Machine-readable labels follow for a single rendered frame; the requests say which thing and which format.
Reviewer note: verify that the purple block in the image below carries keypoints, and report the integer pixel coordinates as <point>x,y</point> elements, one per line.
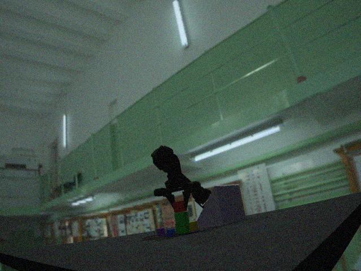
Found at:
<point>160,232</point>

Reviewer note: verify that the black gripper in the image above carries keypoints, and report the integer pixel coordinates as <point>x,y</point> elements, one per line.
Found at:
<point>186,193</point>

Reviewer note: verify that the red block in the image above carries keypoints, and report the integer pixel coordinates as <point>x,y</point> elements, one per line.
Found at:
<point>179,207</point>

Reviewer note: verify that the yellow block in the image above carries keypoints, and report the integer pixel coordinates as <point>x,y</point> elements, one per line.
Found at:
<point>193,225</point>

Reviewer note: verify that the green block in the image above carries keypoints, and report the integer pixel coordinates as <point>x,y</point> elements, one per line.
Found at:
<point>181,217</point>
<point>182,228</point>

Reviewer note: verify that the blue block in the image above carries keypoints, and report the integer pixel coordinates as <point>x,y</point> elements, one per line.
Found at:
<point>170,232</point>

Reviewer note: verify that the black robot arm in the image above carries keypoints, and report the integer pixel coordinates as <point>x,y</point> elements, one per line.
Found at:
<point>165,160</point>

